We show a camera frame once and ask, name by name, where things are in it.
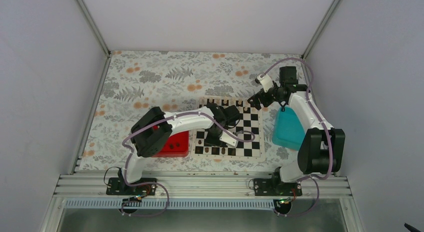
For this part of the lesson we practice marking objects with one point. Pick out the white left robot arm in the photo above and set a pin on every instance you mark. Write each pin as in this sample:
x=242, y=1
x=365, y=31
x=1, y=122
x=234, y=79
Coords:
x=151, y=133

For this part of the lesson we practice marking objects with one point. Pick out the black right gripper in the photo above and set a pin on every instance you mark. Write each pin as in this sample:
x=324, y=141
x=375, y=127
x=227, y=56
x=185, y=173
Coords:
x=255, y=97

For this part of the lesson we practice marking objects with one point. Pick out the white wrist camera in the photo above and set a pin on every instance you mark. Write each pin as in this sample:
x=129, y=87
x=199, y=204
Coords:
x=228, y=139
x=266, y=82

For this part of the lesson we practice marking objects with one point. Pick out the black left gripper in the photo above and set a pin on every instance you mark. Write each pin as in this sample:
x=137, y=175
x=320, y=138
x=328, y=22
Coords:
x=210, y=141

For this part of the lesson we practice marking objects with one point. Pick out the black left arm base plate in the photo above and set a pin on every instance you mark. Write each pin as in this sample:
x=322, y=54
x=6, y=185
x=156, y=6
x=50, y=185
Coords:
x=117, y=186

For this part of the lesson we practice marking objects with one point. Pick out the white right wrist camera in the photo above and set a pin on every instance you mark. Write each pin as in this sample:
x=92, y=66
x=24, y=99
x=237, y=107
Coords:
x=266, y=82

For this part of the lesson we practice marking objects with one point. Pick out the teal plastic tray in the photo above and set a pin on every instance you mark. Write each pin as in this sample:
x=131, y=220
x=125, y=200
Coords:
x=288, y=131

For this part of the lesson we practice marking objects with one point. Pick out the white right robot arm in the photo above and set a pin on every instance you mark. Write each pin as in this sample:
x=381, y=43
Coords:
x=321, y=151

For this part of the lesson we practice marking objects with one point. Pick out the black and white chessboard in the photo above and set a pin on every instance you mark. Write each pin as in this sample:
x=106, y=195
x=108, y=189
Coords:
x=252, y=151

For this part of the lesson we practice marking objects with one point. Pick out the light wooden chess pieces row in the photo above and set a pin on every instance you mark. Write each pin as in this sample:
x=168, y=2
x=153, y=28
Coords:
x=242, y=105

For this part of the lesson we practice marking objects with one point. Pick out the floral patterned table mat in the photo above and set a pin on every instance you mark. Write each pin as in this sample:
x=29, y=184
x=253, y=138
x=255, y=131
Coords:
x=175, y=81

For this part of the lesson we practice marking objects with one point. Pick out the aluminium mounting rail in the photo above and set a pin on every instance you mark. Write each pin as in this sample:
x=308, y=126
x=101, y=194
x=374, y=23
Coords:
x=199, y=191

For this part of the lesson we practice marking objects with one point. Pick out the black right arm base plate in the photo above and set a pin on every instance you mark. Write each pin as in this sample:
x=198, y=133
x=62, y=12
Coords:
x=268, y=187

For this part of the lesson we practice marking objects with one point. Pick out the red plastic tray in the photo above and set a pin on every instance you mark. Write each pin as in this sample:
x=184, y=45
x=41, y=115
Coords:
x=176, y=146

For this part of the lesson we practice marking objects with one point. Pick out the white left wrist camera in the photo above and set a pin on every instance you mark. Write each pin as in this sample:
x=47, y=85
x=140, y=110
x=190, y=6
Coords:
x=228, y=139

